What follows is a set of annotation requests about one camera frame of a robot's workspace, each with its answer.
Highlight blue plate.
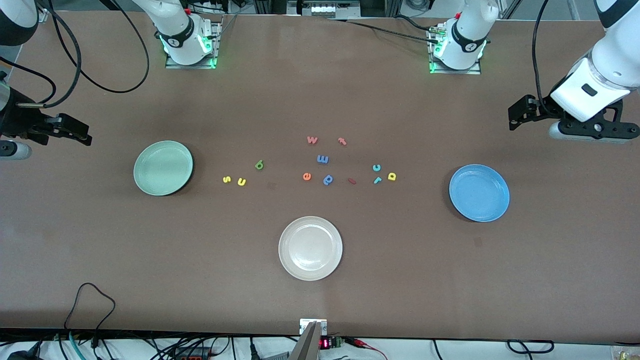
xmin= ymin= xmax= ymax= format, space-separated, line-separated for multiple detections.
xmin=448 ymin=164 xmax=511 ymax=223

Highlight green plate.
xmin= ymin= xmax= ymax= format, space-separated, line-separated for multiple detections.
xmin=133 ymin=140 xmax=194 ymax=197

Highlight white power strip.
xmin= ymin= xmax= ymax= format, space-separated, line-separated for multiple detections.
xmin=302 ymin=2 xmax=343 ymax=17

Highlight black power strip red switches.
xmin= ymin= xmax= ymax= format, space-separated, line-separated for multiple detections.
xmin=172 ymin=347 xmax=213 ymax=360

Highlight white plate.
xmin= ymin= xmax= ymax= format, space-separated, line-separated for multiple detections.
xmin=278 ymin=215 xmax=344 ymax=282

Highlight red clip lead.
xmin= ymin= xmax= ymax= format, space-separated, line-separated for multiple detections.
xmin=344 ymin=337 xmax=388 ymax=360

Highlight grey metal bar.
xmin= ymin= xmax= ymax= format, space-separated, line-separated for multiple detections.
xmin=289 ymin=321 xmax=322 ymax=360

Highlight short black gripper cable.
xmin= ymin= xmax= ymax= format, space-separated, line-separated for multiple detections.
xmin=0 ymin=56 xmax=57 ymax=103

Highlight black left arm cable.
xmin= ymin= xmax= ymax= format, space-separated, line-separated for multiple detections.
xmin=531 ymin=0 xmax=561 ymax=117

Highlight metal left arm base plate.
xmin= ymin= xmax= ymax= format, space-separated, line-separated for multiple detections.
xmin=427 ymin=25 xmax=483 ymax=76

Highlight black cable across table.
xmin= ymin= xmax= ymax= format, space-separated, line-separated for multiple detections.
xmin=325 ymin=14 xmax=441 ymax=45

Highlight thin black looped cable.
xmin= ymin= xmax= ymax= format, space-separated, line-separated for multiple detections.
xmin=63 ymin=282 xmax=117 ymax=348

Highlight black coiled cable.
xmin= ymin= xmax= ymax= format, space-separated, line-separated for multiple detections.
xmin=506 ymin=339 xmax=556 ymax=354

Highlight white tag bracket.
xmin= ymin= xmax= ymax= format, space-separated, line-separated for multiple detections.
xmin=299 ymin=318 xmax=328 ymax=336

